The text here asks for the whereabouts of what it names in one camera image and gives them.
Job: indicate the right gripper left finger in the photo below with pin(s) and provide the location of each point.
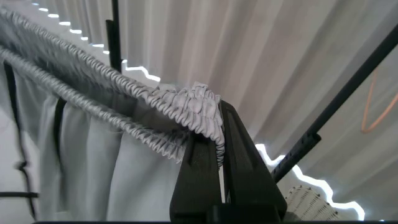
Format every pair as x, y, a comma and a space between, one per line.
196, 180

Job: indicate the white laundry basket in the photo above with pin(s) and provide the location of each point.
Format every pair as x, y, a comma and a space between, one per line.
308, 203

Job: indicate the pale grey garment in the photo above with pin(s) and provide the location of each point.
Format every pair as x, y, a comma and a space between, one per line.
93, 171

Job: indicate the pink clothes hanger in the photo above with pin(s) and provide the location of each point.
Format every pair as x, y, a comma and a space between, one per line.
367, 118

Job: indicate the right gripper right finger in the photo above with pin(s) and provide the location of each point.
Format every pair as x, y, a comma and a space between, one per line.
248, 180

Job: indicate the white curtain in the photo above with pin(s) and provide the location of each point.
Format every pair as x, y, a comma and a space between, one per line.
248, 46

